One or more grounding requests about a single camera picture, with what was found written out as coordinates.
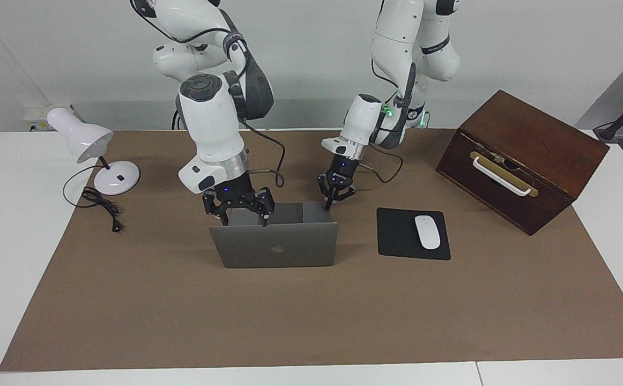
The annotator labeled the silver laptop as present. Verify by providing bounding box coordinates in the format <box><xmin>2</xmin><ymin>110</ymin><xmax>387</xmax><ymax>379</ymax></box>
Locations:
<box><xmin>209</xmin><ymin>202</ymin><xmax>339</xmax><ymax>269</ymax></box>

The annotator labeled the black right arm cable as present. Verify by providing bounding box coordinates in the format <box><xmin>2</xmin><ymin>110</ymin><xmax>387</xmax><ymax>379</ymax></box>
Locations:
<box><xmin>236</xmin><ymin>119</ymin><xmax>286</xmax><ymax>188</ymax></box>

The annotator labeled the white box handle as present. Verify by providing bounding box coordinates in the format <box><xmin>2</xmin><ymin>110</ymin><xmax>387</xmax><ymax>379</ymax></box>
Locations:
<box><xmin>472</xmin><ymin>155</ymin><xmax>533</xmax><ymax>197</ymax></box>

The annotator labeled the white desk lamp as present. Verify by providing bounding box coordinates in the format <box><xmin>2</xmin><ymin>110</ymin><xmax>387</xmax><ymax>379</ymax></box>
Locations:
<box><xmin>47</xmin><ymin>107</ymin><xmax>141</xmax><ymax>196</ymax></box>

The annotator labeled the white computer mouse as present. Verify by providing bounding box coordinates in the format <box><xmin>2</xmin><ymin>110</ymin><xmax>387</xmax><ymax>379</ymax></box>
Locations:
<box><xmin>415</xmin><ymin>215</ymin><xmax>441</xmax><ymax>250</ymax></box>

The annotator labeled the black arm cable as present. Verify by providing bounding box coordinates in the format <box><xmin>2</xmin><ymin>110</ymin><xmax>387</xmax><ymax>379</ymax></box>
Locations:
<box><xmin>357</xmin><ymin>142</ymin><xmax>403</xmax><ymax>184</ymax></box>
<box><xmin>236</xmin><ymin>119</ymin><xmax>286</xmax><ymax>188</ymax></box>

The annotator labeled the black lamp power cable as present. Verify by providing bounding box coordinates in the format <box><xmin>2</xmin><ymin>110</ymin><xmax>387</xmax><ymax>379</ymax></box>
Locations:
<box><xmin>63</xmin><ymin>165</ymin><xmax>124</xmax><ymax>233</ymax></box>

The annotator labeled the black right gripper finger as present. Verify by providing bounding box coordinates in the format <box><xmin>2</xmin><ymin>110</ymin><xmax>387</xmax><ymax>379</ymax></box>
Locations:
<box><xmin>202</xmin><ymin>192</ymin><xmax>231</xmax><ymax>226</ymax></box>
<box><xmin>255</xmin><ymin>187</ymin><xmax>276</xmax><ymax>227</ymax></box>

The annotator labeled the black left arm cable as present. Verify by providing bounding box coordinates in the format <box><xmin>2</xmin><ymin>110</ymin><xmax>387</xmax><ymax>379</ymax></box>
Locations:
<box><xmin>357</xmin><ymin>142</ymin><xmax>403</xmax><ymax>184</ymax></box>

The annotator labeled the black mouse pad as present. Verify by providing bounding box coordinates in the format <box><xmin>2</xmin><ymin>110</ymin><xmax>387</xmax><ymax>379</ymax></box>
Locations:
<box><xmin>377</xmin><ymin>207</ymin><xmax>451</xmax><ymax>261</ymax></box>

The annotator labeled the brown table mat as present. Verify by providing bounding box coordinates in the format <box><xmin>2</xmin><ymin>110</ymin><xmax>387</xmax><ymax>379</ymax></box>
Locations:
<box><xmin>0</xmin><ymin>129</ymin><xmax>623</xmax><ymax>372</ymax></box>

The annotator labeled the dark wooden box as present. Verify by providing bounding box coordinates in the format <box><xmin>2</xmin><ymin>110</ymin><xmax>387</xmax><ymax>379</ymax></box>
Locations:
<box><xmin>435</xmin><ymin>90</ymin><xmax>610</xmax><ymax>236</ymax></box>

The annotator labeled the white power strip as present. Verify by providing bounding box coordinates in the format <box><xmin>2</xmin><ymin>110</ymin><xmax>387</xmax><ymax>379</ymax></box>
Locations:
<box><xmin>24</xmin><ymin>105</ymin><xmax>76</xmax><ymax>132</ymax></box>

